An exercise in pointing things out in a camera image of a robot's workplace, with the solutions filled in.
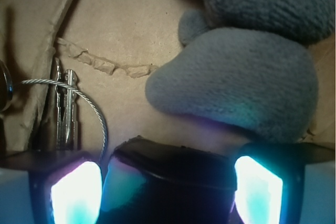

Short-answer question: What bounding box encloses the steel wire key ring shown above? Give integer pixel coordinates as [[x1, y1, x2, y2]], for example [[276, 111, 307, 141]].
[[12, 78, 109, 161]]

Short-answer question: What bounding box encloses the brown paper bag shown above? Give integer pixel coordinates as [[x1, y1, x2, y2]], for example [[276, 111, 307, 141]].
[[1, 0, 335, 155]]

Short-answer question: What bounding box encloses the silver key pair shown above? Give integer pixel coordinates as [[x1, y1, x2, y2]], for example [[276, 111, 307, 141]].
[[54, 58, 80, 150]]

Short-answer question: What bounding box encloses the black box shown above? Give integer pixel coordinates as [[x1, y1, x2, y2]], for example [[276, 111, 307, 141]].
[[98, 136, 237, 223]]

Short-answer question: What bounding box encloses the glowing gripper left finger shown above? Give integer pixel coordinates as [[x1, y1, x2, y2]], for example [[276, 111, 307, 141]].
[[1, 151, 102, 223]]

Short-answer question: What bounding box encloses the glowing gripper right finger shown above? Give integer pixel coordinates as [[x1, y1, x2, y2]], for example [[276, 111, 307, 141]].
[[234, 143, 335, 223]]

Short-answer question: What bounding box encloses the grey plush toy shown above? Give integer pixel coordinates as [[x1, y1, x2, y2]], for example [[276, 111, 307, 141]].
[[145, 0, 335, 143]]

